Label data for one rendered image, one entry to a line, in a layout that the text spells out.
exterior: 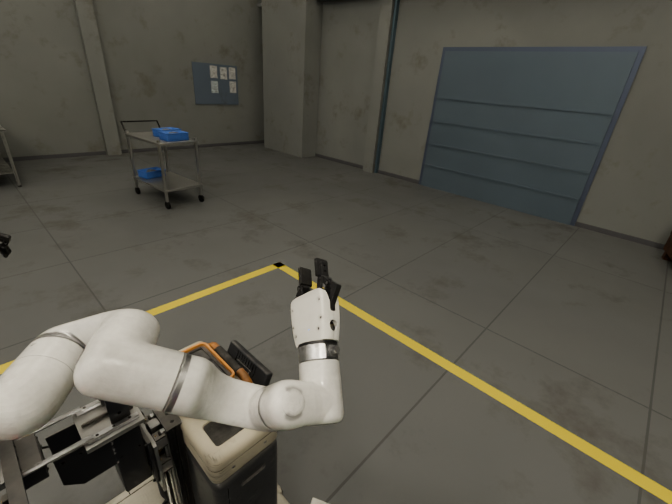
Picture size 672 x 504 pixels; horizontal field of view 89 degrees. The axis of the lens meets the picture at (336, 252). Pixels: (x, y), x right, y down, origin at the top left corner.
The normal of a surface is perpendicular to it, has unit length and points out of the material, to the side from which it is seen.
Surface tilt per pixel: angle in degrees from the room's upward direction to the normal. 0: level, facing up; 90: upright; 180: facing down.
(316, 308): 60
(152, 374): 46
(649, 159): 90
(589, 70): 90
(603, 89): 90
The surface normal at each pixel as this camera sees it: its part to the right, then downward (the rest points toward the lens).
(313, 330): -0.66, -0.21
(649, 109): -0.69, 0.28
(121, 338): 0.43, -0.85
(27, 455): 0.07, -0.90
